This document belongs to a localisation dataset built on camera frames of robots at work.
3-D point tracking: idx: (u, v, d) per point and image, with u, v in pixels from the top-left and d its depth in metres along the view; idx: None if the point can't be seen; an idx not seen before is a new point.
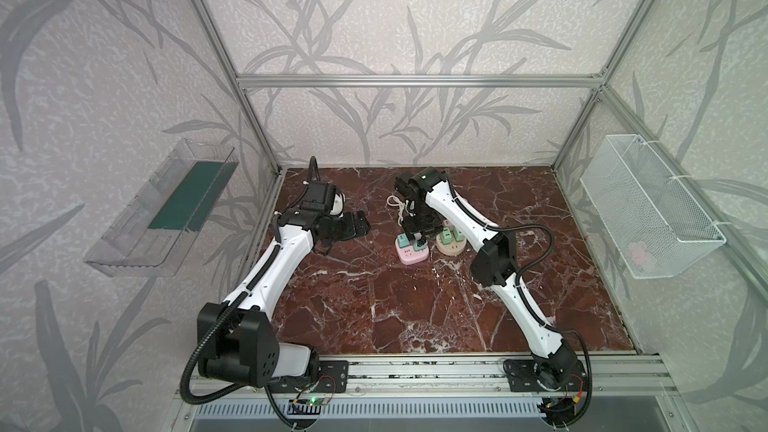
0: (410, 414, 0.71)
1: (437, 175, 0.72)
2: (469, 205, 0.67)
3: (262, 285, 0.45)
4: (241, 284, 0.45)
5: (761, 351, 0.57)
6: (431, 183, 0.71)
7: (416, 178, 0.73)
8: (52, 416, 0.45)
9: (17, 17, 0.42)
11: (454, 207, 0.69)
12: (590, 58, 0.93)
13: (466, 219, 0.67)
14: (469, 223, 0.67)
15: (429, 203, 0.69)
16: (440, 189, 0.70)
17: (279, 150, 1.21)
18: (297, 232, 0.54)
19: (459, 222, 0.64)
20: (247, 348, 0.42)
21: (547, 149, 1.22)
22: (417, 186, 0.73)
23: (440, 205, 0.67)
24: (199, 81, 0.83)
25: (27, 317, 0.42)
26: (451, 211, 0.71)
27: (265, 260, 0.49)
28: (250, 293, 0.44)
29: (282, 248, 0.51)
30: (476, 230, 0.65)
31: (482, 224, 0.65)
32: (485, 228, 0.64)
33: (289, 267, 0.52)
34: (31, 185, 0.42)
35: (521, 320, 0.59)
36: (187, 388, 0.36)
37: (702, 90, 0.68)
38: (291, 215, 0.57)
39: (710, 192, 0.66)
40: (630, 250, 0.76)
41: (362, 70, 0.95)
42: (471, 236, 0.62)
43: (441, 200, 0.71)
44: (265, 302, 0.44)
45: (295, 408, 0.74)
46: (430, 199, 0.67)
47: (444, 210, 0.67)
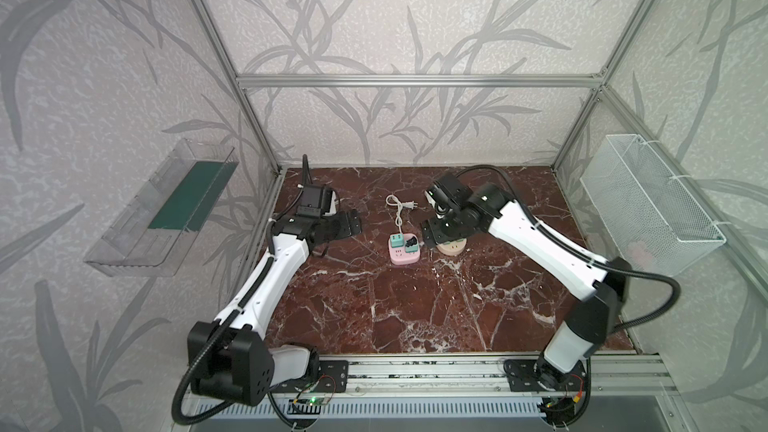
0: (410, 414, 0.71)
1: (500, 194, 0.54)
2: (556, 233, 0.49)
3: (255, 301, 0.44)
4: (233, 301, 0.44)
5: (761, 351, 0.57)
6: (496, 204, 0.52)
7: (474, 200, 0.54)
8: (52, 416, 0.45)
9: (17, 17, 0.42)
11: (539, 238, 0.49)
12: (590, 58, 0.93)
13: (559, 253, 0.48)
14: (567, 259, 0.47)
15: (497, 233, 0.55)
16: (511, 213, 0.51)
17: (279, 150, 1.21)
18: (291, 242, 0.52)
19: (550, 258, 0.50)
20: (240, 368, 0.41)
21: (547, 149, 1.22)
22: (477, 210, 0.54)
23: (516, 236, 0.53)
24: (199, 81, 0.83)
25: (26, 317, 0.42)
26: (534, 243, 0.51)
27: (259, 274, 0.47)
28: (241, 311, 0.43)
29: (277, 260, 0.50)
30: (576, 268, 0.46)
31: (584, 260, 0.46)
32: (591, 264, 0.46)
33: (283, 280, 0.50)
34: (31, 184, 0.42)
35: (572, 352, 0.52)
36: (180, 412, 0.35)
37: (702, 91, 0.68)
38: (286, 223, 0.55)
39: (710, 192, 0.66)
40: (630, 250, 0.76)
41: (362, 70, 0.95)
42: (570, 277, 0.48)
43: (517, 228, 0.52)
44: (257, 320, 0.42)
45: (295, 408, 0.74)
46: (498, 227, 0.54)
47: (520, 241, 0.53)
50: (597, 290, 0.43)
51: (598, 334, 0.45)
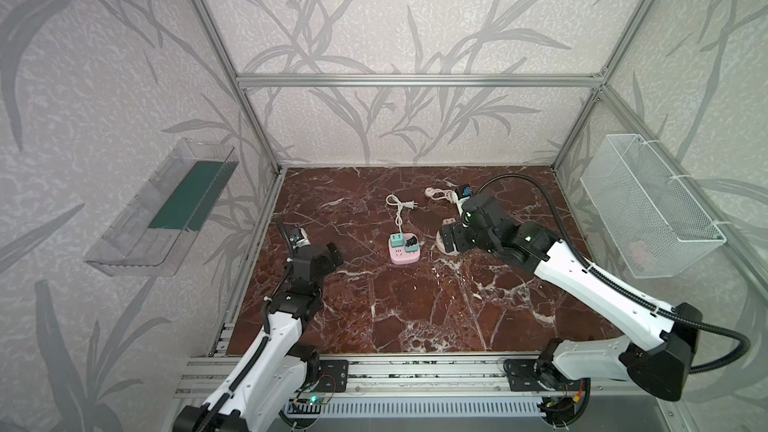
0: (410, 413, 0.71)
1: (545, 233, 0.51)
2: (610, 275, 0.46)
3: (245, 383, 0.44)
4: (223, 384, 0.44)
5: (761, 351, 0.57)
6: (541, 244, 0.50)
7: (517, 239, 0.52)
8: (52, 416, 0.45)
9: (17, 16, 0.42)
11: (592, 282, 0.46)
12: (590, 58, 0.93)
13: (618, 299, 0.44)
14: (627, 307, 0.44)
15: (543, 275, 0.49)
16: (559, 253, 0.49)
17: (279, 150, 1.21)
18: (286, 321, 0.55)
19: (607, 304, 0.46)
20: None
21: (547, 148, 1.22)
22: (521, 251, 0.52)
23: (564, 279, 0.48)
24: (199, 81, 0.83)
25: (27, 317, 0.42)
26: (588, 288, 0.47)
27: (250, 356, 0.48)
28: (231, 395, 0.43)
29: (270, 340, 0.51)
30: (640, 317, 0.42)
31: (649, 309, 0.42)
32: (656, 314, 0.42)
33: (278, 361, 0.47)
34: (31, 184, 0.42)
35: (590, 369, 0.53)
36: None
37: (702, 90, 0.68)
38: (282, 300, 0.58)
39: (711, 192, 0.65)
40: (630, 250, 0.76)
41: (362, 70, 0.95)
42: (631, 328, 0.45)
43: (567, 271, 0.49)
44: (247, 404, 0.43)
45: (295, 408, 0.74)
46: (545, 269, 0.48)
47: (569, 285, 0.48)
50: (665, 343, 0.39)
51: (668, 392, 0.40)
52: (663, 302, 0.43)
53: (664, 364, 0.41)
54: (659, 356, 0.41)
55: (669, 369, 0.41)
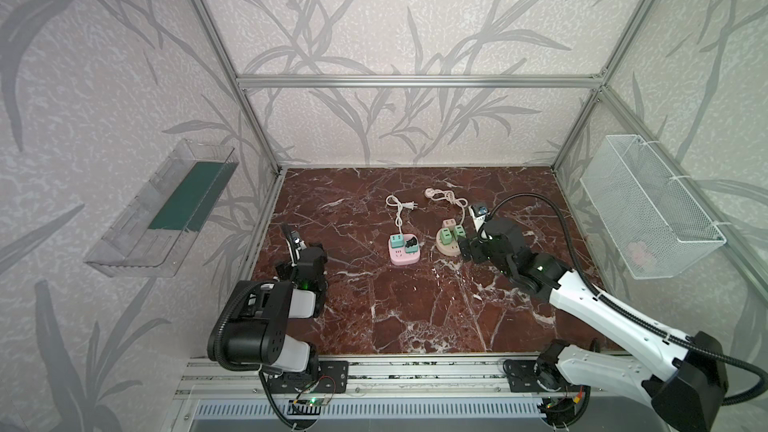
0: (409, 414, 0.71)
1: (557, 263, 0.55)
2: (624, 304, 0.47)
3: None
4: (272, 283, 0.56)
5: (761, 352, 0.57)
6: (551, 274, 0.53)
7: (530, 269, 0.56)
8: (52, 417, 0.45)
9: (17, 17, 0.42)
11: (603, 310, 0.48)
12: (590, 59, 0.93)
13: (629, 327, 0.46)
14: (638, 333, 0.45)
15: (558, 304, 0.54)
16: (570, 283, 0.52)
17: (279, 151, 1.21)
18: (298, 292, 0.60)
19: (620, 332, 0.48)
20: (269, 309, 0.47)
21: (547, 149, 1.22)
22: (534, 281, 0.56)
23: (578, 307, 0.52)
24: (199, 82, 0.82)
25: (27, 318, 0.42)
26: (600, 316, 0.49)
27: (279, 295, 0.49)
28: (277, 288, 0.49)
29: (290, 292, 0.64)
30: (651, 344, 0.43)
31: (661, 336, 0.43)
32: (668, 341, 0.42)
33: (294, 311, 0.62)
34: (31, 185, 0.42)
35: (595, 380, 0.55)
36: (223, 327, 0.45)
37: (702, 91, 0.68)
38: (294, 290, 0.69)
39: (710, 192, 0.66)
40: (630, 251, 0.76)
41: (362, 70, 0.95)
42: (645, 354, 0.45)
43: (578, 299, 0.52)
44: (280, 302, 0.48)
45: (295, 408, 0.74)
46: (558, 297, 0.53)
47: (585, 313, 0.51)
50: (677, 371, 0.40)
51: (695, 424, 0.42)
52: (678, 331, 0.43)
53: (677, 391, 0.42)
54: (672, 382, 0.42)
55: (685, 397, 0.41)
